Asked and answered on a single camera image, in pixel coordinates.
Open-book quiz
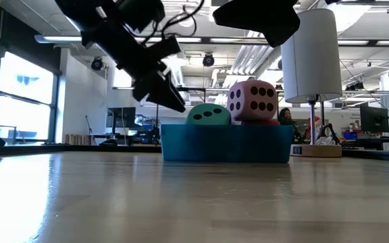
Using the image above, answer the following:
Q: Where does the black ceiling spotlight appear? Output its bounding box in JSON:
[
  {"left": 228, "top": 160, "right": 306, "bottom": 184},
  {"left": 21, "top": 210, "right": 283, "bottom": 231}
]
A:
[
  {"left": 90, "top": 56, "right": 106, "bottom": 72},
  {"left": 202, "top": 53, "right": 215, "bottom": 68}
]

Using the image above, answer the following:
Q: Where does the large green foam die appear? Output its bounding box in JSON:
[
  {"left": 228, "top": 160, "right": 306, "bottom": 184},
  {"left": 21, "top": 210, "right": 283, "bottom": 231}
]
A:
[{"left": 184, "top": 103, "right": 232, "bottom": 126}]

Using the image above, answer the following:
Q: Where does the blue plastic bin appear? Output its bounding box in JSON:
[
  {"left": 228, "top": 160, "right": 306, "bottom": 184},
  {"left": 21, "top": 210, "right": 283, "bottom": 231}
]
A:
[{"left": 160, "top": 124, "right": 294, "bottom": 164}]

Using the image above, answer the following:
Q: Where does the large pink foam die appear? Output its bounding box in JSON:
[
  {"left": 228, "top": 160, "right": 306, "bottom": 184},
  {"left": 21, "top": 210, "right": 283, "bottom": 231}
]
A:
[{"left": 226, "top": 79, "right": 279, "bottom": 122}]

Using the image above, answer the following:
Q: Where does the large red foam die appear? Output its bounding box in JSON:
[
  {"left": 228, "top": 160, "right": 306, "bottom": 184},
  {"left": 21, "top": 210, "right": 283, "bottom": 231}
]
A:
[{"left": 240, "top": 118, "right": 281, "bottom": 126}]

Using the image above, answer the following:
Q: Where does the black computer monitor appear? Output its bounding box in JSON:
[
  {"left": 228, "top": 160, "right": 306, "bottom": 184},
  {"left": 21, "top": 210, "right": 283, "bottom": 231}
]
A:
[
  {"left": 359, "top": 103, "right": 389, "bottom": 134},
  {"left": 106, "top": 107, "right": 137, "bottom": 129}
]

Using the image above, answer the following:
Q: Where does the person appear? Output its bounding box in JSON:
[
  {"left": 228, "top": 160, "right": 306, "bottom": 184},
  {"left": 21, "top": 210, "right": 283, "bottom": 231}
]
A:
[{"left": 278, "top": 107, "right": 304, "bottom": 143}]

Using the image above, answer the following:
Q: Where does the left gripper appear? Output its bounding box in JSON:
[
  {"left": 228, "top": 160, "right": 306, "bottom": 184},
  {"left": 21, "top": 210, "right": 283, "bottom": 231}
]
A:
[{"left": 80, "top": 18, "right": 187, "bottom": 114}]

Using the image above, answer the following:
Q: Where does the large bright window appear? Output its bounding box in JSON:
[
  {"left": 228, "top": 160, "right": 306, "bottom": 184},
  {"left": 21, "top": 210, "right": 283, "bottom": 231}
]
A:
[{"left": 0, "top": 50, "right": 60, "bottom": 142}]

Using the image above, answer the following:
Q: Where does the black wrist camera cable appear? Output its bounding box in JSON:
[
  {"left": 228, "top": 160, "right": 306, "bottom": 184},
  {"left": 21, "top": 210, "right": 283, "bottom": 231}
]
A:
[{"left": 132, "top": 0, "right": 206, "bottom": 45}]

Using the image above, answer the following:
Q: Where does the white shade table lamp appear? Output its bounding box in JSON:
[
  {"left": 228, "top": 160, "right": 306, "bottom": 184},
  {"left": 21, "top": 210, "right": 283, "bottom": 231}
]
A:
[{"left": 280, "top": 8, "right": 343, "bottom": 159}]

